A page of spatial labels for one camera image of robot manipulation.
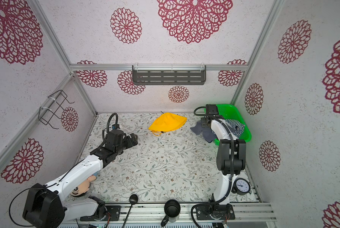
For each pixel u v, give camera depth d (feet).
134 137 2.49
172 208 2.45
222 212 2.22
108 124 2.02
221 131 1.95
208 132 3.26
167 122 3.66
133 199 2.54
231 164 1.50
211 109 2.54
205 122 2.94
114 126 2.35
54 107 2.61
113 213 2.43
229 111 3.68
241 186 2.61
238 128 3.11
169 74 3.02
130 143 2.44
